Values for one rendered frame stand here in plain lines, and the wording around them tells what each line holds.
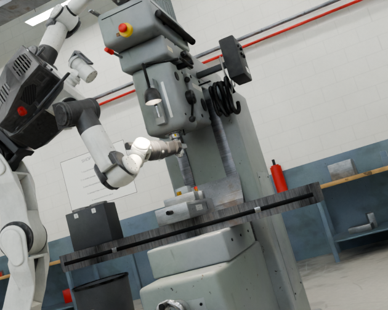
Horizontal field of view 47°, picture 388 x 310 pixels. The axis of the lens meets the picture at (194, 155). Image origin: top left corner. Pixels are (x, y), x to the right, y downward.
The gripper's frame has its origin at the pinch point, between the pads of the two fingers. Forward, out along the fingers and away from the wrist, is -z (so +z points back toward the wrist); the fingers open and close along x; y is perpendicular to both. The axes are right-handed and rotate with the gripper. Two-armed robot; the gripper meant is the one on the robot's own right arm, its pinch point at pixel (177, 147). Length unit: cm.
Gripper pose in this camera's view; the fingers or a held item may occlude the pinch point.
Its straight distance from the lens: 209.4
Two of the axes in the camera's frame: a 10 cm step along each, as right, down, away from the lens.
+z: -6.8, 0.8, -7.3
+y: 2.7, 9.5, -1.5
